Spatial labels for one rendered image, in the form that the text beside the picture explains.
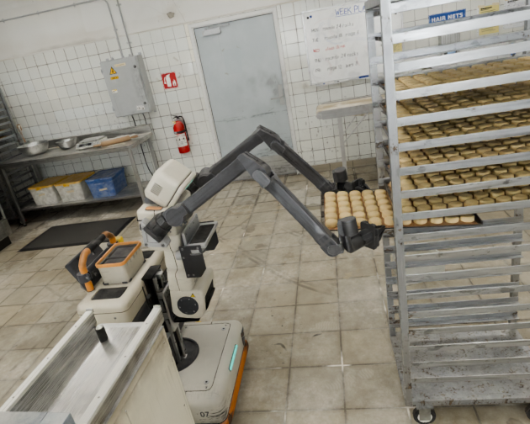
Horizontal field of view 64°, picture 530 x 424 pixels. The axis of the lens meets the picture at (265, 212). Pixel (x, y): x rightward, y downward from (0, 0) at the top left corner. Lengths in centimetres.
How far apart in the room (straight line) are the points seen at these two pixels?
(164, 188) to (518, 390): 178
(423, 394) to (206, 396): 100
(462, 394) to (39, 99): 603
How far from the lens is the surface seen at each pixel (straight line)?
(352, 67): 549
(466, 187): 168
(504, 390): 229
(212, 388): 219
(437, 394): 222
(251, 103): 564
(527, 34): 208
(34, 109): 679
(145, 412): 159
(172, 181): 181
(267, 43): 554
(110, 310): 202
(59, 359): 169
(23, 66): 674
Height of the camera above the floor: 175
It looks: 22 degrees down
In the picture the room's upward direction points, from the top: 11 degrees counter-clockwise
